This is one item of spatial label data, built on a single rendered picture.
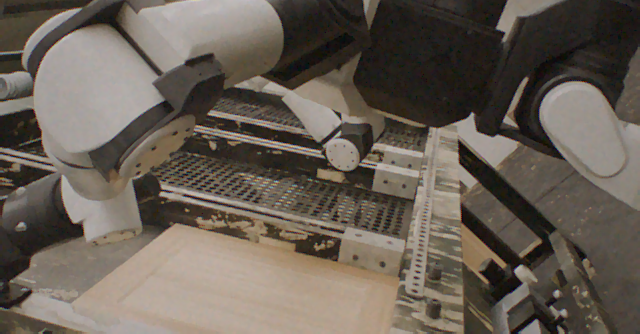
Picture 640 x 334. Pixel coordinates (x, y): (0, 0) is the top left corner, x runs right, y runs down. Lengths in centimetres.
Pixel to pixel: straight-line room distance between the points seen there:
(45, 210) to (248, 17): 35
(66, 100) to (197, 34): 12
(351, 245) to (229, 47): 69
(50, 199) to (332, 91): 39
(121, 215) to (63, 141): 23
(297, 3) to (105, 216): 33
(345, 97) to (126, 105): 40
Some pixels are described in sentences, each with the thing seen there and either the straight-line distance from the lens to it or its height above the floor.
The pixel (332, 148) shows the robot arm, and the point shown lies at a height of 116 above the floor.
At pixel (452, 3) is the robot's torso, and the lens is 80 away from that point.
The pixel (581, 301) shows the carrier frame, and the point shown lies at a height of 18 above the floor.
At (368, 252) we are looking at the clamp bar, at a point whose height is 97.
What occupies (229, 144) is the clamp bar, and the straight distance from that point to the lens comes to 172.
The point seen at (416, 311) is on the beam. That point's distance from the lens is 98.
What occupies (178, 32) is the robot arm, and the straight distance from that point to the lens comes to 48.
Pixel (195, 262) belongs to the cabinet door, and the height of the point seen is 121.
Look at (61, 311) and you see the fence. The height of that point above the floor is 129.
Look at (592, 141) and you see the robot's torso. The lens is 85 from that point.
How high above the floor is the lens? 117
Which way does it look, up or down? level
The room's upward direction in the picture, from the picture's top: 47 degrees counter-clockwise
